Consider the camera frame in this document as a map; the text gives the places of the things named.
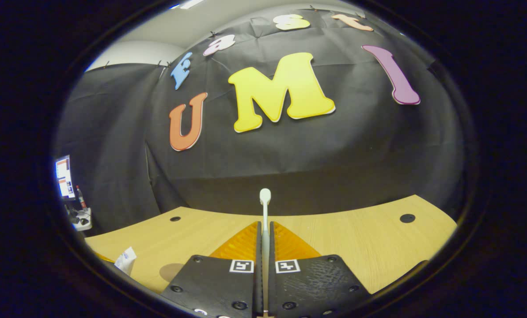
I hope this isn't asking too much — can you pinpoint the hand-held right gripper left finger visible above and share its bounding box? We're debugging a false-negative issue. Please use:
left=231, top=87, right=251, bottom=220
left=161, top=221, right=264, bottom=318

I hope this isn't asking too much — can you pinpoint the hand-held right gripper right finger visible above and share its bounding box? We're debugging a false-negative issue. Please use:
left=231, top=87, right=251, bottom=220
left=269, top=221, right=372, bottom=318

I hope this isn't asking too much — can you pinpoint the black backdrop cloth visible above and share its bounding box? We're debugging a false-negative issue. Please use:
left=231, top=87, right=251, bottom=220
left=53, top=4, right=467, bottom=235

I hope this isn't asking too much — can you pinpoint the round brown coaster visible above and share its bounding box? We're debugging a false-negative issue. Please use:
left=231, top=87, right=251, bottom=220
left=159, top=263, right=185, bottom=283

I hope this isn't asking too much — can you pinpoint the white toothbrush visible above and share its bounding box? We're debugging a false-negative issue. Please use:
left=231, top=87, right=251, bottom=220
left=259, top=188, right=272, bottom=316

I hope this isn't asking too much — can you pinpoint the computer monitor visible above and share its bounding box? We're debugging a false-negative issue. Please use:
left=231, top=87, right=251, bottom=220
left=54, top=155, right=76, bottom=201

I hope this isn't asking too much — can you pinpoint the wooden desktop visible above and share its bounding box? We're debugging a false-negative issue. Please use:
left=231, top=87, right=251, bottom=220
left=84, top=194, right=458, bottom=310

